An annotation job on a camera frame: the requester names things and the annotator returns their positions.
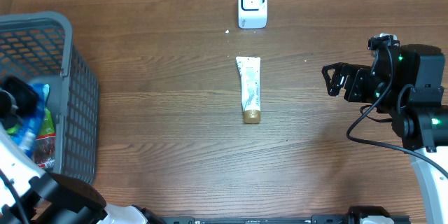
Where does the grey plastic mesh basket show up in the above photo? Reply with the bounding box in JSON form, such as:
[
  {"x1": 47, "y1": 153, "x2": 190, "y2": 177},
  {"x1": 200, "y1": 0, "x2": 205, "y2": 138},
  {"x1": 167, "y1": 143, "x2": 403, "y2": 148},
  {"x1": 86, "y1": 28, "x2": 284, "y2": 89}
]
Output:
[{"x1": 1, "y1": 11, "x2": 100, "y2": 184}]

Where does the white barcode scanner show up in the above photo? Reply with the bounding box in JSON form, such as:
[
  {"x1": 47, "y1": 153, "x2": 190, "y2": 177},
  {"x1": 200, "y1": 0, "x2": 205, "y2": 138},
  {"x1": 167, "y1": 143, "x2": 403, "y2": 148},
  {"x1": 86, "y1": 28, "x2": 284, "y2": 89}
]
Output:
[{"x1": 237, "y1": 0, "x2": 268, "y2": 29}]

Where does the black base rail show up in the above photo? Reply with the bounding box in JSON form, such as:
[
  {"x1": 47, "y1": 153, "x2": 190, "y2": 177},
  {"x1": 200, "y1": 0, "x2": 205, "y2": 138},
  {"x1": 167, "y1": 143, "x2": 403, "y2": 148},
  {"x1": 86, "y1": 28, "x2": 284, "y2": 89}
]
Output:
[{"x1": 153, "y1": 205, "x2": 411, "y2": 224}]

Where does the blue snack wrapper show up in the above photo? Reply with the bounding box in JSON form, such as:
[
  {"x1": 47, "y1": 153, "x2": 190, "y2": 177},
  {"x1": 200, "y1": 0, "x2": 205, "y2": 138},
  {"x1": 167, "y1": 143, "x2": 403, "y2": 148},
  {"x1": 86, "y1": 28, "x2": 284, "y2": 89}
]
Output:
[{"x1": 11, "y1": 83, "x2": 50, "y2": 158}]

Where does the white tube gold cap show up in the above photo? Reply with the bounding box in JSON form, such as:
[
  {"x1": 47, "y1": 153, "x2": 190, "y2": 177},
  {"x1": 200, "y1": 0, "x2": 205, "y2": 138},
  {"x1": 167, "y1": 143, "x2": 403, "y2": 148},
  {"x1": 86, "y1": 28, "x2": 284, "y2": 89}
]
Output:
[{"x1": 235, "y1": 57, "x2": 261, "y2": 124}]

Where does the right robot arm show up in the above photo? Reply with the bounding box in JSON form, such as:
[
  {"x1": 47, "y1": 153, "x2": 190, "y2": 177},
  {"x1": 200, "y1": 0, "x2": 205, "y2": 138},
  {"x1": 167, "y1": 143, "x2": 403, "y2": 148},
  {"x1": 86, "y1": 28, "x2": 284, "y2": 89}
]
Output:
[{"x1": 322, "y1": 34, "x2": 447, "y2": 223}]

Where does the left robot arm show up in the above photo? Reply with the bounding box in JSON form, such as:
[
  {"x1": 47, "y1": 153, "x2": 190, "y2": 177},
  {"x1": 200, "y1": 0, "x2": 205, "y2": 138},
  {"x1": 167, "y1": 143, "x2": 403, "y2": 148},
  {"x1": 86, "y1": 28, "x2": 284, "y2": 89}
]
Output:
[{"x1": 1, "y1": 76, "x2": 163, "y2": 224}]

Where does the green snack bag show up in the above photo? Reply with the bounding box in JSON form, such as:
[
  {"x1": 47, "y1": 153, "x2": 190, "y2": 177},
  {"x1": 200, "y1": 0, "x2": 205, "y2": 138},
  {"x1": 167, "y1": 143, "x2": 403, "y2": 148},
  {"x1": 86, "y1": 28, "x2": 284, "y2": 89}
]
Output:
[{"x1": 33, "y1": 108, "x2": 56, "y2": 170}]

